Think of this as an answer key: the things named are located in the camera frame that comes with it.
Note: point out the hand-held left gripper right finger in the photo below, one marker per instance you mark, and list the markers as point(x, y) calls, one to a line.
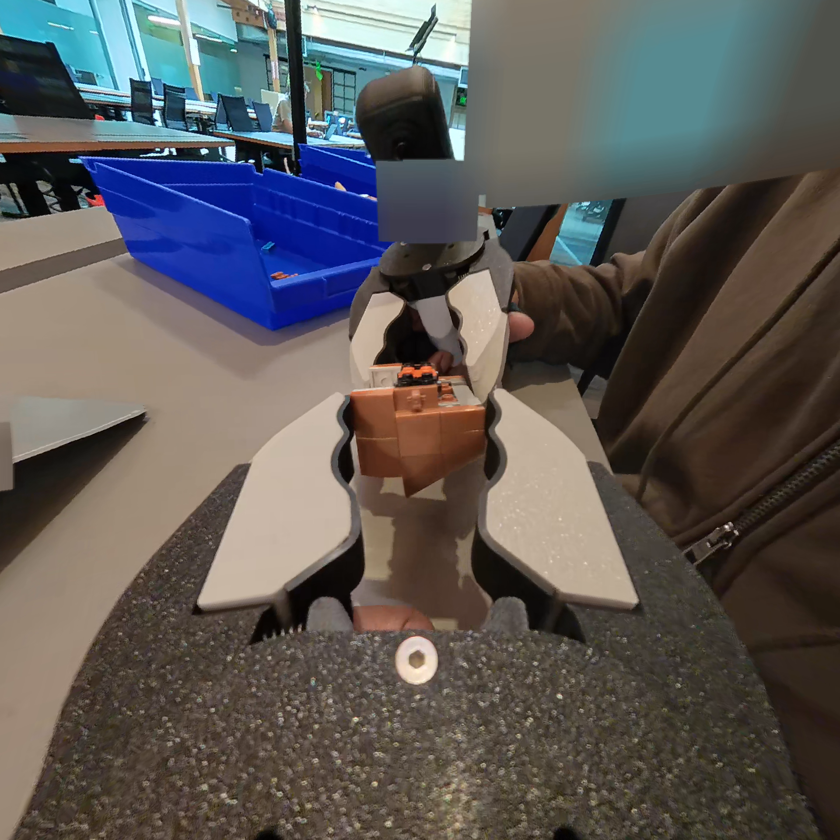
point(558, 525)

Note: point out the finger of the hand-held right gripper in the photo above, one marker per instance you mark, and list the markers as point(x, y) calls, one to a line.
point(367, 334)
point(485, 328)

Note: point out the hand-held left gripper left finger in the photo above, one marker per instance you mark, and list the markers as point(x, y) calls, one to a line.
point(282, 525)

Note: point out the brown toy brick assembly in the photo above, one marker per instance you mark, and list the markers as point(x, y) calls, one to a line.
point(420, 433)

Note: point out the blue plastic bin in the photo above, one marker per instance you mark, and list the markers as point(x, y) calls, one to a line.
point(334, 167)
point(197, 249)

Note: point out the person's right hand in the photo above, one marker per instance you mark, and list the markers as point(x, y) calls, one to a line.
point(522, 327)

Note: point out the black light stand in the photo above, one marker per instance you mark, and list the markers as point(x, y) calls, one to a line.
point(423, 33)

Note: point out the black boom pole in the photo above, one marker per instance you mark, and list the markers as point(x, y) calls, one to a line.
point(295, 85)

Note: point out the row of black office chairs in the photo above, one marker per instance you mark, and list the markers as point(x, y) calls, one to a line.
point(197, 108)

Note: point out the person's brown jacket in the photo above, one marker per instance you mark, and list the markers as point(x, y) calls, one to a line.
point(741, 394)

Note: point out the open grey booklet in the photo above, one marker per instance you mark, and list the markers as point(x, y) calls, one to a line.
point(72, 426)

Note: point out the long brown-edged table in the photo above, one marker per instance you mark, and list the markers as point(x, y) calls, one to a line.
point(98, 134)

